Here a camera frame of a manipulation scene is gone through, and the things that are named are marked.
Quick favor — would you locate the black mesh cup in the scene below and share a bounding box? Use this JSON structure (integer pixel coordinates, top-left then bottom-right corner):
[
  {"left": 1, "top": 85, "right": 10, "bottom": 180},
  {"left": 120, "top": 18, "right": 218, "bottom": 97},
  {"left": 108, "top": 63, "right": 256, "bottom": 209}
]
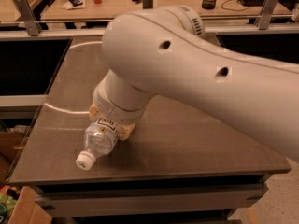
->
[{"left": 202, "top": 0, "right": 217, "bottom": 9}]

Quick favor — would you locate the right metal bracket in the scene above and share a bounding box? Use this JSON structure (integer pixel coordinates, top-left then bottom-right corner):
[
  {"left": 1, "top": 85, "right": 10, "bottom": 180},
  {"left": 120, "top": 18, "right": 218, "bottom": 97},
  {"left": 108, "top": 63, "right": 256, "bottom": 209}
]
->
[{"left": 254, "top": 0, "right": 278, "bottom": 30}]

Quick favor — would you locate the left metal bracket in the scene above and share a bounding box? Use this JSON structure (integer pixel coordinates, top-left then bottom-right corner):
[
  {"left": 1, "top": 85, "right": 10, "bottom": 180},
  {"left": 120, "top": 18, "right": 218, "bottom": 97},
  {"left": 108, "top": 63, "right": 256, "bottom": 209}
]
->
[{"left": 13, "top": 0, "right": 41, "bottom": 36}]

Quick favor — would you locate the black cable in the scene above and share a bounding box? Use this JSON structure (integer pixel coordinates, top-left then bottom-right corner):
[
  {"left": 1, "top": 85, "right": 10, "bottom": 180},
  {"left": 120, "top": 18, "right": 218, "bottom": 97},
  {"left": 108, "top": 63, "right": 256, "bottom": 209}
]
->
[{"left": 221, "top": 0, "right": 251, "bottom": 13}]

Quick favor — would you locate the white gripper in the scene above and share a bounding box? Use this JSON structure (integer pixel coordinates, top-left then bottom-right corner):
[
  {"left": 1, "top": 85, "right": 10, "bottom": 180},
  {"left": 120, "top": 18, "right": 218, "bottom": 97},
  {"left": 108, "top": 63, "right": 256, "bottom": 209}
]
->
[{"left": 89, "top": 84, "right": 145, "bottom": 141}]

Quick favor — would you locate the cardboard box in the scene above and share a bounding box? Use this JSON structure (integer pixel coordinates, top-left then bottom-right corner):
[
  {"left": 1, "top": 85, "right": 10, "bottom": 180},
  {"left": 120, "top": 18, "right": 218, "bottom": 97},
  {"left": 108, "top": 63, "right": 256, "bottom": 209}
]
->
[{"left": 8, "top": 186, "right": 52, "bottom": 224}]

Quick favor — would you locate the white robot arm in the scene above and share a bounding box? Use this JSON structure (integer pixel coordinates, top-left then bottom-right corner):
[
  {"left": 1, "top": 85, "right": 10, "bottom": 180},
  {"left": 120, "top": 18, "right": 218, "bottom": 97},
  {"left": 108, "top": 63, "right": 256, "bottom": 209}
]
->
[{"left": 93, "top": 6, "right": 299, "bottom": 161}]

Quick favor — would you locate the black phone on paper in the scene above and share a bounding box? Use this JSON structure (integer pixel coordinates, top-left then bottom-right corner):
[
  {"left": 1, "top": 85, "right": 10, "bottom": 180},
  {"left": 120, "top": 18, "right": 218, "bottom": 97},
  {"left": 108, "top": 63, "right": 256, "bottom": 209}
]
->
[{"left": 62, "top": 0, "right": 84, "bottom": 10}]

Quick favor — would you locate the clear plastic water bottle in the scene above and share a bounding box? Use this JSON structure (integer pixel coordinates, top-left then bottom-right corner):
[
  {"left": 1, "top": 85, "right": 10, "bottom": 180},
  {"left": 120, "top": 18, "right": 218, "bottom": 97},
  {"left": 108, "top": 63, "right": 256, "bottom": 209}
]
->
[{"left": 76, "top": 118, "right": 118, "bottom": 171}]

